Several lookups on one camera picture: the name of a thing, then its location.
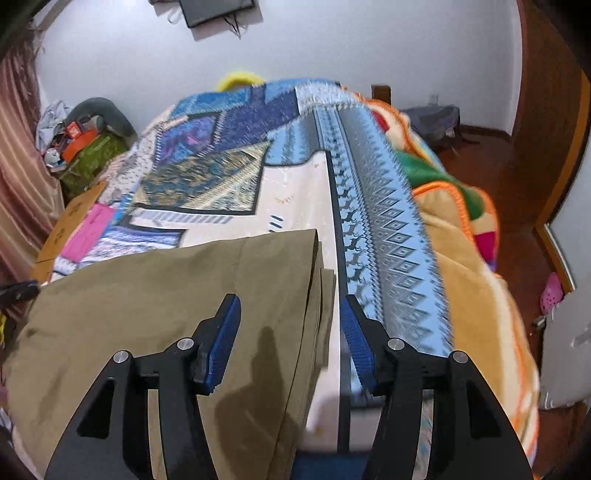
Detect wall-mounted television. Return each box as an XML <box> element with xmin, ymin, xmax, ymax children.
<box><xmin>179</xmin><ymin>0</ymin><xmax>258</xmax><ymax>29</ymax></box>

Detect grey cushion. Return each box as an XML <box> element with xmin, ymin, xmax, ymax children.
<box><xmin>69</xmin><ymin>97</ymin><xmax>138</xmax><ymax>138</ymax></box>

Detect striped pink curtain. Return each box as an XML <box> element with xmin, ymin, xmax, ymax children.
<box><xmin>0</xmin><ymin>44</ymin><xmax>65</xmax><ymax>324</ymax></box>

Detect yellow plush ring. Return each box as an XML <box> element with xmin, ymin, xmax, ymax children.
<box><xmin>217</xmin><ymin>69</ymin><xmax>266</xmax><ymax>92</ymax></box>

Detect orange plush blanket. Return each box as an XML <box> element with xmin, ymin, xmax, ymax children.
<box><xmin>342</xmin><ymin>85</ymin><xmax>541</xmax><ymax>467</ymax></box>

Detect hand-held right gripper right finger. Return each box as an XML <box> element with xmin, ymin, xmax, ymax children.
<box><xmin>340</xmin><ymin>294</ymin><xmax>534</xmax><ymax>480</ymax></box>

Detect pink paper sheet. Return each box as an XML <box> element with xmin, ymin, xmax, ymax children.
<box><xmin>61</xmin><ymin>204</ymin><xmax>116</xmax><ymax>260</ymax></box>

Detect pink slipper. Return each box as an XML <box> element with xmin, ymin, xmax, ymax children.
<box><xmin>539</xmin><ymin>272</ymin><xmax>564</xmax><ymax>315</ymax></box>

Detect cardboard box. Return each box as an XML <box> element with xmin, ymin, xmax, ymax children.
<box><xmin>31</xmin><ymin>181</ymin><xmax>108</xmax><ymax>283</ymax></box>

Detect khaki pants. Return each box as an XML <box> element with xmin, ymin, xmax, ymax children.
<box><xmin>4</xmin><ymin>228</ymin><xmax>338</xmax><ymax>480</ymax></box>

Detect blue patterned bed sheet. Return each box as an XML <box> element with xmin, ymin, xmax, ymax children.
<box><xmin>44</xmin><ymin>78</ymin><xmax>455</xmax><ymax>462</ymax></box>

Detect pile of clutter and bags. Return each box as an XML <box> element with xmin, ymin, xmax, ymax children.
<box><xmin>38</xmin><ymin>100</ymin><xmax>131</xmax><ymax>200</ymax></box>

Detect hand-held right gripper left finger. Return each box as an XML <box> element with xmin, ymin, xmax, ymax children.
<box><xmin>42</xmin><ymin>294</ymin><xmax>242</xmax><ymax>480</ymax></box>

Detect wooden door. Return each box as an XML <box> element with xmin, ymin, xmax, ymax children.
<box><xmin>510</xmin><ymin>0</ymin><xmax>591</xmax><ymax>259</ymax></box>

